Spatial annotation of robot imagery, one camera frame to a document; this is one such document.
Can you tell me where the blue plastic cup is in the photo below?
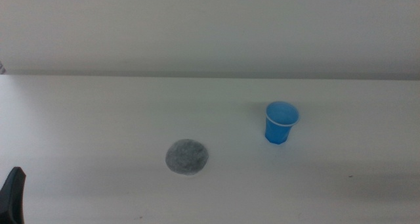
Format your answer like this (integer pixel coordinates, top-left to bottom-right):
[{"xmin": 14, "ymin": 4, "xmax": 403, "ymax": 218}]
[{"xmin": 264, "ymin": 101, "xmax": 301, "ymax": 145}]

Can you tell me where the round grey felt cup mat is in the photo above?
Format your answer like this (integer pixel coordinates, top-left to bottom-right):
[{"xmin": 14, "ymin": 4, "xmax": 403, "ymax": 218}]
[{"xmin": 165, "ymin": 138, "xmax": 210, "ymax": 176}]

